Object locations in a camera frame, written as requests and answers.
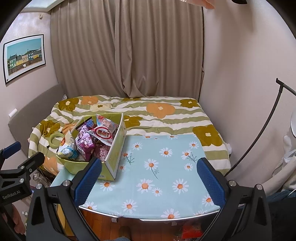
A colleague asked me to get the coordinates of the floral striped bed quilt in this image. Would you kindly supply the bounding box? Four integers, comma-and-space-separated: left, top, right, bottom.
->
28, 95, 231, 175

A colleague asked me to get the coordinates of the purple snack bag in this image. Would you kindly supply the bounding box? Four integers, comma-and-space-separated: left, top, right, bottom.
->
75, 118, 95, 161

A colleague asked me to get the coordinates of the green cardboard box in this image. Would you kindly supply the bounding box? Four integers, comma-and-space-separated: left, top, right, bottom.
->
57, 113, 126, 181

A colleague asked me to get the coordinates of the red white snack bag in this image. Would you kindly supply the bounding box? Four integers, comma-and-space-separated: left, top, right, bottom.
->
87, 114, 119, 147

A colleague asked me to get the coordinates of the person's right hand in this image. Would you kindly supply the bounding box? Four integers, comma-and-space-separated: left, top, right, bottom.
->
184, 0, 215, 9

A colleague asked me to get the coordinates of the white wall switch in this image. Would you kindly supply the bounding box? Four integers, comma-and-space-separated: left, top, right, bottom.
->
9, 108, 18, 119

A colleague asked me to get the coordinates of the black floor lamp stand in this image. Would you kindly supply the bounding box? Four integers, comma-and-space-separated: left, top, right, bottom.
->
224, 78, 295, 177

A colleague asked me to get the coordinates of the person's left hand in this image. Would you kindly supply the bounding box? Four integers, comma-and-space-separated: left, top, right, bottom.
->
4, 204, 26, 235

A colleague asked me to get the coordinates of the blue daisy tablecloth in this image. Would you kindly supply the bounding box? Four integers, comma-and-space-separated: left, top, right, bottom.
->
49, 134, 221, 220

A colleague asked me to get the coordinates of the beige curtain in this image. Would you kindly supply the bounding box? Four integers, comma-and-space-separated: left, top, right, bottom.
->
51, 1, 204, 99

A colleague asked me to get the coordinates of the pink snack bag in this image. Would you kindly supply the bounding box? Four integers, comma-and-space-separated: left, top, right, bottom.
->
93, 144, 110, 162

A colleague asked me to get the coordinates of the framed houses picture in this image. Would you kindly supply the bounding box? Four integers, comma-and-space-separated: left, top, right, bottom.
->
3, 34, 46, 84

